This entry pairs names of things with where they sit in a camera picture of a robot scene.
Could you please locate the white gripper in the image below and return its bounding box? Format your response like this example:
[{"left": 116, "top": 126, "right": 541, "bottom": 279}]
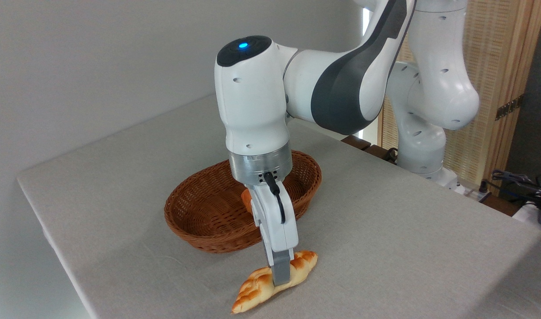
[{"left": 248, "top": 179, "right": 300, "bottom": 287}]

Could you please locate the long braided bread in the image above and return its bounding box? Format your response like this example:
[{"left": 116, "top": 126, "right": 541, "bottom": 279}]
[{"left": 231, "top": 250, "right": 319, "bottom": 315}]

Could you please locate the brown wicker basket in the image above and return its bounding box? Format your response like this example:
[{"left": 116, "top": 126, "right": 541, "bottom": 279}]
[{"left": 164, "top": 150, "right": 323, "bottom": 254}]

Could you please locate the dark wooden furniture edge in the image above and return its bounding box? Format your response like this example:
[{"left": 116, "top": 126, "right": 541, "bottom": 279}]
[{"left": 341, "top": 135, "right": 400, "bottom": 165}]

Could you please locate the dark metal screen hinge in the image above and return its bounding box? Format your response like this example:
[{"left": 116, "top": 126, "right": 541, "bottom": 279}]
[{"left": 495, "top": 93, "right": 525, "bottom": 121}]

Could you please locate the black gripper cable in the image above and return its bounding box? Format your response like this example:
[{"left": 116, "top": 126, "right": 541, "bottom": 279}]
[{"left": 263, "top": 172, "right": 287, "bottom": 225}]

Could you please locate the bundle of dark cables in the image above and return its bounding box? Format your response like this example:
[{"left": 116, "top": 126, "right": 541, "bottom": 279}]
[{"left": 479, "top": 169, "right": 541, "bottom": 210}]

